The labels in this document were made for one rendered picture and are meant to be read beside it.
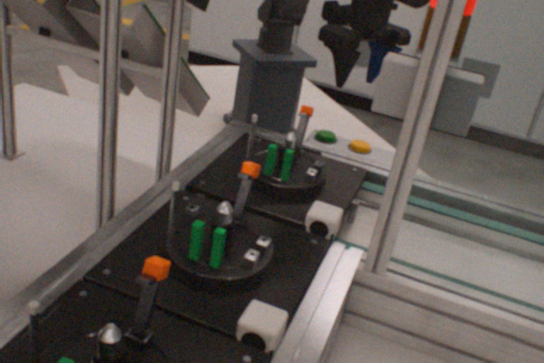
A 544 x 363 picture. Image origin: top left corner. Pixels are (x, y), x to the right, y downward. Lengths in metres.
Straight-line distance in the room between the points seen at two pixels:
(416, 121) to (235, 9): 3.54
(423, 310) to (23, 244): 0.59
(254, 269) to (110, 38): 0.34
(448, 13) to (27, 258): 0.67
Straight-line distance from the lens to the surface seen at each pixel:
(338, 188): 0.98
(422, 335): 0.87
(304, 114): 0.99
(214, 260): 0.72
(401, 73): 0.74
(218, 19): 4.28
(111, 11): 0.77
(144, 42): 0.93
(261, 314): 0.67
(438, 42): 0.70
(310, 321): 0.73
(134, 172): 1.17
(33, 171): 1.17
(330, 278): 0.80
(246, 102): 1.32
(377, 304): 0.85
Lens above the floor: 1.43
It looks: 26 degrees down
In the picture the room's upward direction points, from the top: 10 degrees clockwise
